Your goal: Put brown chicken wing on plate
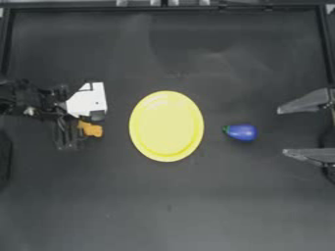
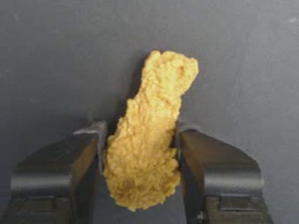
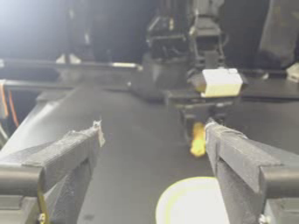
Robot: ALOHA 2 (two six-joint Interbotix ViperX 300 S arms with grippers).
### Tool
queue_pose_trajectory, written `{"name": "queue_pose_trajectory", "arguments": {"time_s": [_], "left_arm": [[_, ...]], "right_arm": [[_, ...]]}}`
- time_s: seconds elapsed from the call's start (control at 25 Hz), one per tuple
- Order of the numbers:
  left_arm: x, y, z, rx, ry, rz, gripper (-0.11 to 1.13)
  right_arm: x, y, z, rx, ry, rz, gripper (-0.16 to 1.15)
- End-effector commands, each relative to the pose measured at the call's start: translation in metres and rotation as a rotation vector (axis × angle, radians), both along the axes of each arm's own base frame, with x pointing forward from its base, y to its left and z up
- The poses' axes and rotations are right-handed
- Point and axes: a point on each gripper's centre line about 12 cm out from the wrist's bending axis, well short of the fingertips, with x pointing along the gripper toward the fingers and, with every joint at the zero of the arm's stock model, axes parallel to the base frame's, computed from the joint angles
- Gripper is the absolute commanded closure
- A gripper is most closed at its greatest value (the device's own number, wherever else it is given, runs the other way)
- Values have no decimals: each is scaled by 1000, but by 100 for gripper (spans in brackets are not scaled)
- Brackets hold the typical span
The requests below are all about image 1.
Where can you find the brown toy chicken wing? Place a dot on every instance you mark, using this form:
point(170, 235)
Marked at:
point(92, 129)

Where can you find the yellow plate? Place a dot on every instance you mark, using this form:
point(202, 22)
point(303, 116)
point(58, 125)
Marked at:
point(165, 125)

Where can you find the blue toy eggplant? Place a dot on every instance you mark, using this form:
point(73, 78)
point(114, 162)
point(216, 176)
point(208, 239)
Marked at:
point(240, 132)

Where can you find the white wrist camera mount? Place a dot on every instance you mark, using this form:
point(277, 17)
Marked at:
point(86, 99)

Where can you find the black metal frame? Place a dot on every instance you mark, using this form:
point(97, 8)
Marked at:
point(65, 6)

